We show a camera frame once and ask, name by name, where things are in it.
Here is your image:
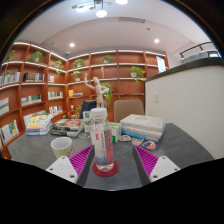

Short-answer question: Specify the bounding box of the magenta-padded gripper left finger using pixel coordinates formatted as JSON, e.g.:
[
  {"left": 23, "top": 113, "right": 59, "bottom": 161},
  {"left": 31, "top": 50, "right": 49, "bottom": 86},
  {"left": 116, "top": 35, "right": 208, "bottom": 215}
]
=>
[{"left": 45, "top": 144, "right": 95, "bottom": 185}]

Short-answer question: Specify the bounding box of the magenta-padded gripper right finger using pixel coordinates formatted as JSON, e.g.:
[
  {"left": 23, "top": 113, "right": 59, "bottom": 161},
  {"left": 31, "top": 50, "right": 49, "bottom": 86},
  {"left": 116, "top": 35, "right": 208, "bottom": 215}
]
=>
[{"left": 132, "top": 144, "right": 182, "bottom": 186}]

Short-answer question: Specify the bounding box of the clear plastic water bottle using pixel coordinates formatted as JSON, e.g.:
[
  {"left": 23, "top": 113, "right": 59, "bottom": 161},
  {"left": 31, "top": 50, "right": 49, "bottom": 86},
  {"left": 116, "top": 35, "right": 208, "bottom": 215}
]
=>
[{"left": 89, "top": 107, "right": 115, "bottom": 173}]

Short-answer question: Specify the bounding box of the yellow striped white cup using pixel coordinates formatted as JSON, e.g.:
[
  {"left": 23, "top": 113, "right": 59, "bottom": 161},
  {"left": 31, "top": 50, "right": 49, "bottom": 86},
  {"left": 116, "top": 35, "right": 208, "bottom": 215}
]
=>
[{"left": 50, "top": 136, "right": 75, "bottom": 160}]

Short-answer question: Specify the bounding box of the flat dark magazine stack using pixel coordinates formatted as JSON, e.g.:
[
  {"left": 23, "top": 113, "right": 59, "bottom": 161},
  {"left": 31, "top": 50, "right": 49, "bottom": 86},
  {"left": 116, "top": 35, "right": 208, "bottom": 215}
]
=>
[{"left": 49, "top": 118, "right": 85, "bottom": 138}]

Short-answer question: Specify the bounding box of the white book stack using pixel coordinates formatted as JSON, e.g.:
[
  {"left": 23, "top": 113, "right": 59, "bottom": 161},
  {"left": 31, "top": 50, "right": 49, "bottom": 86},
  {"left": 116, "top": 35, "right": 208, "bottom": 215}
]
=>
[{"left": 119, "top": 113, "right": 166, "bottom": 143}]

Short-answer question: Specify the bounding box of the flat round red coaster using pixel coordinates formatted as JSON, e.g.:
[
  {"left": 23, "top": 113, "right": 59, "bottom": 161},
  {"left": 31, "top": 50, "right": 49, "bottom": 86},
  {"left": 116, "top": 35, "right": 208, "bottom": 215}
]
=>
[{"left": 92, "top": 160, "right": 120, "bottom": 178}]

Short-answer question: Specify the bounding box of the tall green white carton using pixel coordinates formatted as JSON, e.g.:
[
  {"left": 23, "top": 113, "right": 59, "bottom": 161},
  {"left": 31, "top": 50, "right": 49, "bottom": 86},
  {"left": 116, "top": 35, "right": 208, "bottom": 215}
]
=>
[{"left": 82, "top": 110, "right": 93, "bottom": 134}]

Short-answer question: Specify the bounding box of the colourful book stack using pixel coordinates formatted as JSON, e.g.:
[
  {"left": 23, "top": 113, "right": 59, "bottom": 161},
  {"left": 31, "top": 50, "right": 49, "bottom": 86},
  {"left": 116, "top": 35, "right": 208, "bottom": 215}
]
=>
[{"left": 22, "top": 109, "right": 54, "bottom": 137}]

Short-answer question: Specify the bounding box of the dark chair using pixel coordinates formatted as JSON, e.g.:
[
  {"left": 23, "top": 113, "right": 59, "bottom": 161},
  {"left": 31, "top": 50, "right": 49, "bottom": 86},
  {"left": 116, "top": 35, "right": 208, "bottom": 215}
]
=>
[{"left": 79, "top": 100, "right": 98, "bottom": 120}]

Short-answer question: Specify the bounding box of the tan padded chair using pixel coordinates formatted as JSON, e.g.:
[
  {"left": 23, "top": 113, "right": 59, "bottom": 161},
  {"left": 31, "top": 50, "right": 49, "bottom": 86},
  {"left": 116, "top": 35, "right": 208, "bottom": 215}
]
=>
[{"left": 113, "top": 98, "right": 145, "bottom": 123}]

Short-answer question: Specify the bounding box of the dark metal railing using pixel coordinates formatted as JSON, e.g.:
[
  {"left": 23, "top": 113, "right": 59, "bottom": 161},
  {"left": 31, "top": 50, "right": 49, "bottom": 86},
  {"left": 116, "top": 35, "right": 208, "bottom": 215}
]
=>
[{"left": 179, "top": 41, "right": 221, "bottom": 64}]

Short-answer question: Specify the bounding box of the ceiling air vent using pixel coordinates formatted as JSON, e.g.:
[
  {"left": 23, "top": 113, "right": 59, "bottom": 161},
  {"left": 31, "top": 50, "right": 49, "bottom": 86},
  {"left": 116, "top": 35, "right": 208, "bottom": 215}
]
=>
[{"left": 118, "top": 16, "right": 146, "bottom": 24}]

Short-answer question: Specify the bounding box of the branched ceiling lamp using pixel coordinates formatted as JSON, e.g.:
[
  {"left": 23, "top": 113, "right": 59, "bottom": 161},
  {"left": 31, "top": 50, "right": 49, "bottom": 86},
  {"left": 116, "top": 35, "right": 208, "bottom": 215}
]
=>
[{"left": 71, "top": 0, "right": 129, "bottom": 19}]

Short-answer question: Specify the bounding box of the wooden wall shelf unit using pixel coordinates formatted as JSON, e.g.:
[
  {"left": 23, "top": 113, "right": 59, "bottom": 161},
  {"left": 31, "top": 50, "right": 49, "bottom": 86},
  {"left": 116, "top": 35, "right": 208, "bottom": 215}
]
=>
[{"left": 0, "top": 41, "right": 170, "bottom": 148}]

